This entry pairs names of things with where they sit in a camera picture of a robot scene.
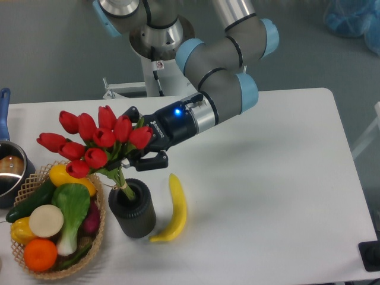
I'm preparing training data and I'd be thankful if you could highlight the black device at table edge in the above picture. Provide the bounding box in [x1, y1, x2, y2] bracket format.
[357, 210, 380, 273]

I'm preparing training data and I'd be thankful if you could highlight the dark grey ribbed vase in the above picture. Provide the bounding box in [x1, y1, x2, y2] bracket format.
[108, 178, 156, 239]

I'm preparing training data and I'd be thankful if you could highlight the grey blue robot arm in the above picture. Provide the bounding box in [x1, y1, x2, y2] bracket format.
[93, 1, 279, 171]

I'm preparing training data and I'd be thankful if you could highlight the blue handled saucepan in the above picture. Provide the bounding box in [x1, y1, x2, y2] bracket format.
[1, 88, 35, 209]

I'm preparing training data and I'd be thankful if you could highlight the orange fruit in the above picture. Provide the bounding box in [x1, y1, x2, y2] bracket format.
[23, 239, 58, 272]

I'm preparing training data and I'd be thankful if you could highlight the blue plastic bag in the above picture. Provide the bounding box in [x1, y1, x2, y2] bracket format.
[323, 1, 379, 55]

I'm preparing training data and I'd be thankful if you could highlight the green bok choy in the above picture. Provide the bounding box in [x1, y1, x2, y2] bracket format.
[52, 183, 90, 256]

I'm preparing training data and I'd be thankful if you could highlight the yellow lemon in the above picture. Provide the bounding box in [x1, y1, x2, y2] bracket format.
[49, 164, 97, 197]

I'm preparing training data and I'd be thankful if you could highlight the red tulip bouquet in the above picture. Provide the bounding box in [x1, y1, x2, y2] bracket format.
[36, 105, 153, 201]

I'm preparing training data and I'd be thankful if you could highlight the green chili pepper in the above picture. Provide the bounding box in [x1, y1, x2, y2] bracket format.
[56, 243, 92, 271]

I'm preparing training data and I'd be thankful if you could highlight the yellow bell pepper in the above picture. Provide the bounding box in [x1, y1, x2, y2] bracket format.
[11, 217, 37, 245]

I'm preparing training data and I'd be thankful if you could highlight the woven wicker basket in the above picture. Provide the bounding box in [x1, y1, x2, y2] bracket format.
[11, 161, 106, 280]

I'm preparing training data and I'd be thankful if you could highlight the purple red radish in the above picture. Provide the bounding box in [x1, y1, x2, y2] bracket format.
[83, 200, 100, 235]

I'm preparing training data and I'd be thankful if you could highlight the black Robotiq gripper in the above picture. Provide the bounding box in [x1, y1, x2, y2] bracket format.
[121, 101, 197, 172]

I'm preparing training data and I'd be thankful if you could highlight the white frame at right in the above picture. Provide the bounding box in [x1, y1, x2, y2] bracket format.
[351, 102, 379, 160]

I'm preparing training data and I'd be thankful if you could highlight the dark green cucumber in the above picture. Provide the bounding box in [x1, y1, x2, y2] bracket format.
[5, 178, 56, 223]

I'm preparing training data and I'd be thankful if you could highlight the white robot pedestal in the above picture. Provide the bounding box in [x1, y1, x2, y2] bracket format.
[102, 14, 249, 100]

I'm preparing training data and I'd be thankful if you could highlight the yellow banana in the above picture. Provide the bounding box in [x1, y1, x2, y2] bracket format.
[149, 173, 187, 242]

